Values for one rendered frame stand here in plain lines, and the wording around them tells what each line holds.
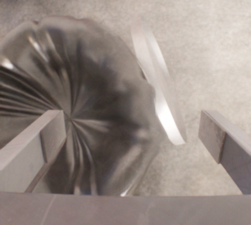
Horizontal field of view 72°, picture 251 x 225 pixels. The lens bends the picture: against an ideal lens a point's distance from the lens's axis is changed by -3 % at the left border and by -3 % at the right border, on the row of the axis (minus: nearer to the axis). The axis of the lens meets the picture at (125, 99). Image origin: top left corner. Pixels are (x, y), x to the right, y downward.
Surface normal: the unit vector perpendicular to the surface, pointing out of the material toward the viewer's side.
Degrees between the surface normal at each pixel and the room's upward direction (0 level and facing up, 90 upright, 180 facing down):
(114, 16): 0
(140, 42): 23
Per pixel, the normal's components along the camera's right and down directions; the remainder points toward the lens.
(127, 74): -0.32, -0.14
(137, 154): -0.23, -0.45
